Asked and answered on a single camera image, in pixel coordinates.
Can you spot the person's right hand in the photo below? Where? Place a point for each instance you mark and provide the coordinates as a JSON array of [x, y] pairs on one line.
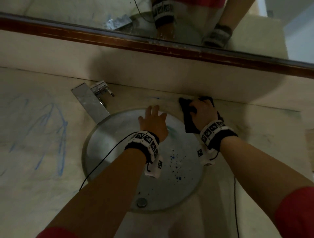
[[203, 115]]

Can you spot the person's left hand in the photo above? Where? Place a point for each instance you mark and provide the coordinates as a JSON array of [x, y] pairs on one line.
[[154, 121]]

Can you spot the black cloth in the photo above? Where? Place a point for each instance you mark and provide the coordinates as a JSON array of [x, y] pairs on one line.
[[187, 122]]

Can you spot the person's right forearm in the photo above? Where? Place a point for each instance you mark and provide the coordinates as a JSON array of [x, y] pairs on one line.
[[260, 171]]

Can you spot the person's left forearm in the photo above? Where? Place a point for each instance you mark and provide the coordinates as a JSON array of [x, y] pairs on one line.
[[100, 196]]

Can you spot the white oval sink basin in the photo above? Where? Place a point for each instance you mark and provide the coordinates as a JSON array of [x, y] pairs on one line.
[[176, 171]]

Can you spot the black wristband with white markers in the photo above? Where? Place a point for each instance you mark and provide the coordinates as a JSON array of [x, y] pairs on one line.
[[147, 144], [216, 133]]

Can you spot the chrome faucet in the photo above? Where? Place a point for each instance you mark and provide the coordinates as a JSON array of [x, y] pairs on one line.
[[92, 100]]

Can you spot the wood framed mirror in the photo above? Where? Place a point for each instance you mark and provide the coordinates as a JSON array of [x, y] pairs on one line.
[[157, 46]]

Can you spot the red shirt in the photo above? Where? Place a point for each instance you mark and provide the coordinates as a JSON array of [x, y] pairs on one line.
[[294, 213]]

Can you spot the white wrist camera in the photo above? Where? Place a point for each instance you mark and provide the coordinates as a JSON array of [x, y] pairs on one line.
[[154, 168], [204, 157]]

